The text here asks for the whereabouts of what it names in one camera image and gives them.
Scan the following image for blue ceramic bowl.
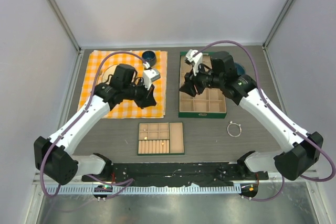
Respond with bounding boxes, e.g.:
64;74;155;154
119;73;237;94
234;62;246;76

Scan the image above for green jewelry tray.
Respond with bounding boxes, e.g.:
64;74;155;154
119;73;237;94
137;122;185;156

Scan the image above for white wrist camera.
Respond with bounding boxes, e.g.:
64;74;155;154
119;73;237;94
184;49;203;76
142;68;161;90

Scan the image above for aluminium front rail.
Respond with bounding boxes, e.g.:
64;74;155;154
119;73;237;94
33;170;321;196

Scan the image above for cream plate with branch pattern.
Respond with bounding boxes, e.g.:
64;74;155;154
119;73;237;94
101;64;118;83

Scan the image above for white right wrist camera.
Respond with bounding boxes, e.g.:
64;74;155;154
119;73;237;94
184;49;203;76

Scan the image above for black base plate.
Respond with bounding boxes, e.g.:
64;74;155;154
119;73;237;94
81;161;269;187

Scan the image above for yellow white checkered cloth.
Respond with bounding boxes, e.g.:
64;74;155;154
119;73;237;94
78;50;167;119

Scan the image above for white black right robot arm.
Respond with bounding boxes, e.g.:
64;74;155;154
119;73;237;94
180;49;320;181

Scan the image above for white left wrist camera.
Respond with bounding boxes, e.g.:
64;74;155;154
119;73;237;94
142;68;161;90

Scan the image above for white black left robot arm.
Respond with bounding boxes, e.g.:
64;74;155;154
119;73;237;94
34;64;160;185

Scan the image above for green jewelry box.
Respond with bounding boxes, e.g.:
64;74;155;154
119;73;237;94
178;51;227;119

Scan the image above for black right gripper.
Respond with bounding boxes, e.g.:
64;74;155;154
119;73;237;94
180;62;224;98

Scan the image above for dark blue ceramic mug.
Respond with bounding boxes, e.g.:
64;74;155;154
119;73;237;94
142;50;157;67

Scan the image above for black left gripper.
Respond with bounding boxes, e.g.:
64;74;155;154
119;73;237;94
123;78;157;109

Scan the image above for silver beaded bracelet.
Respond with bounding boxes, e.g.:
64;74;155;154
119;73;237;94
227;121;243;138

